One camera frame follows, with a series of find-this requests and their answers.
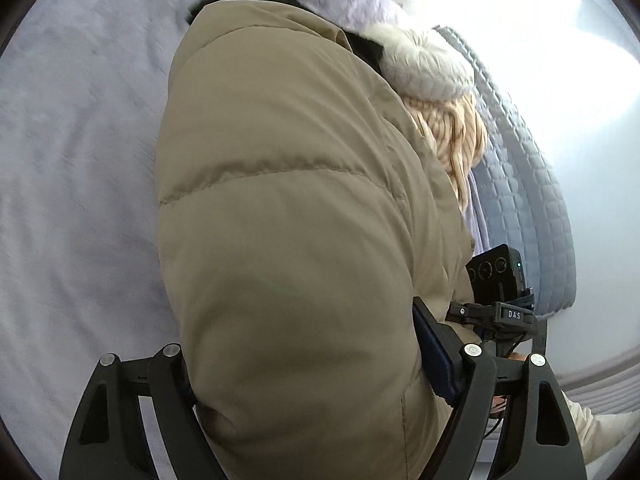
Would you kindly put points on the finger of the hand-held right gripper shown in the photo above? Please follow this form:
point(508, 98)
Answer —
point(470, 311)

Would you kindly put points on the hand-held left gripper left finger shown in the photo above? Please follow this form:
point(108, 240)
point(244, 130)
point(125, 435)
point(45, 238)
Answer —
point(170, 385)

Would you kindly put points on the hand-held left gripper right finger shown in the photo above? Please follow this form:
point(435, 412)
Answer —
point(436, 355)

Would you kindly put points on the beige puffer jacket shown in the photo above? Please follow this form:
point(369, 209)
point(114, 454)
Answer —
point(300, 210)

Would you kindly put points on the person's right hand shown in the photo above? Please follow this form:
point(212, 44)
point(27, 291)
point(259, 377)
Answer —
point(499, 403)

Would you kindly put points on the grey-blue quilted mattress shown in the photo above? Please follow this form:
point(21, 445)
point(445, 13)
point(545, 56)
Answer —
point(520, 200)

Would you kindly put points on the person's leg in cream pants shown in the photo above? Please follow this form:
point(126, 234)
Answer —
point(595, 427)

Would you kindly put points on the lavender plush blanket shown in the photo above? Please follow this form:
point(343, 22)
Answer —
point(75, 160)

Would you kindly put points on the black cloth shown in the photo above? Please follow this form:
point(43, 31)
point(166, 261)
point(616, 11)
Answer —
point(367, 46)

